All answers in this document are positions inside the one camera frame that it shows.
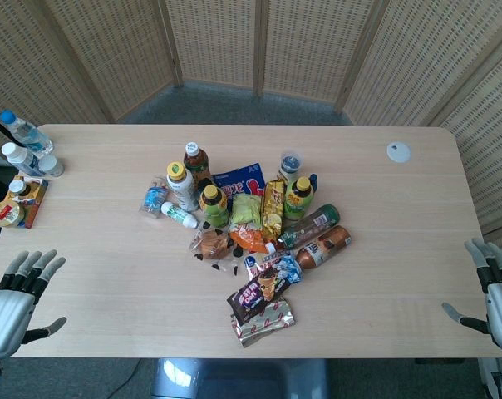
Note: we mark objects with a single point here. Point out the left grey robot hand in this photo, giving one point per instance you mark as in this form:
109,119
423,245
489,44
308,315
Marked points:
3,309

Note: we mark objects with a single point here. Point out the brown bottle green cap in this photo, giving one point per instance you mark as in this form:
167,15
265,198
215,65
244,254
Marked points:
311,226

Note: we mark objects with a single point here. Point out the copper coffee bottle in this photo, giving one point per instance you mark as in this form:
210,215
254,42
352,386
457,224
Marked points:
323,247

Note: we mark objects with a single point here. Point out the woven bamboo folding screen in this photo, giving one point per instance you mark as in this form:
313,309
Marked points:
218,41

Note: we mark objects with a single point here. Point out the white drink bottle yellow cap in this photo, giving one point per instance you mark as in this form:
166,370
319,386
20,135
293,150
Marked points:
181,187

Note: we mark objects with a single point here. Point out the yellow orange cardboard box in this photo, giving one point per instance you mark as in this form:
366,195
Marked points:
37,199

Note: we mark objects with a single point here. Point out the white cap water bottle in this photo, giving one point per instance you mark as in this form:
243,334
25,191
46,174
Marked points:
21,159

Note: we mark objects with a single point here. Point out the round can yellow lid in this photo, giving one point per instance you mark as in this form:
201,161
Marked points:
6,214

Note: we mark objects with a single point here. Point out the gold snack bag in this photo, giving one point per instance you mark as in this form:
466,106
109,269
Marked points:
274,208

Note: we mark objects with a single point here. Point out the orange snack bag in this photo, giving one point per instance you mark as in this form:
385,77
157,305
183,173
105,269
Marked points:
251,241

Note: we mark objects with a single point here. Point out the green tea bottle yellow cap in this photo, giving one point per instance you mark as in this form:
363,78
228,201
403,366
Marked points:
213,207
299,201

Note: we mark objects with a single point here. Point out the purple ice cream cone wrapper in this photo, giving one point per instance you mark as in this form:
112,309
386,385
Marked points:
257,297

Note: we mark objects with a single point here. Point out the silver red snack wrapper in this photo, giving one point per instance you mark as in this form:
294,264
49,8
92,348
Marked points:
265,326

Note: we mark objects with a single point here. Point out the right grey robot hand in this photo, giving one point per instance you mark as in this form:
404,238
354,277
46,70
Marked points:
498,297

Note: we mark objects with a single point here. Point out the clear cup blue lid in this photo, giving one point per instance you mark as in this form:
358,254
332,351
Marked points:
290,164

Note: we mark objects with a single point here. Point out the blue snack bag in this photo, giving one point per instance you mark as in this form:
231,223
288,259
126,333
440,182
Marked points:
238,183

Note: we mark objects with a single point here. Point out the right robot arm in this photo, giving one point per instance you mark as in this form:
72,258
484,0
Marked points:
500,376

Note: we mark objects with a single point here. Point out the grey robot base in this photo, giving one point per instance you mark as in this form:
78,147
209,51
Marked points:
238,379

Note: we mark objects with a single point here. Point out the yellow green snack bag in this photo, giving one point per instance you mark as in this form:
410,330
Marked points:
246,212

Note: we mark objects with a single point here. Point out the blue cap water bottle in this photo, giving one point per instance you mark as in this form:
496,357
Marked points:
26,132

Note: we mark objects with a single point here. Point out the small blue-label bottle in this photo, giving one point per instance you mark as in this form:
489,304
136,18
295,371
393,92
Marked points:
154,197

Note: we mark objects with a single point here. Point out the brown tea bottle white cap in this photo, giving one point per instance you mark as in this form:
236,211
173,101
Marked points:
196,163

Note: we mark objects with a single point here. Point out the small white green bottle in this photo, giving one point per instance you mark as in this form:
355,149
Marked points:
178,214

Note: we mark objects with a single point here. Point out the bread in panda bag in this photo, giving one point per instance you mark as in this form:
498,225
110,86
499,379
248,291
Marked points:
211,247

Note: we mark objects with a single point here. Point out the blue white snack pack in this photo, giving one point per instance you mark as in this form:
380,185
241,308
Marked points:
276,268

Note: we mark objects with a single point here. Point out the white table grommet cover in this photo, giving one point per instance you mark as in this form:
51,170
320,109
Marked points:
398,152

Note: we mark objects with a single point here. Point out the small brown bottle white cap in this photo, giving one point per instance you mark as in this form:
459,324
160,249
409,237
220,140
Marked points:
20,189

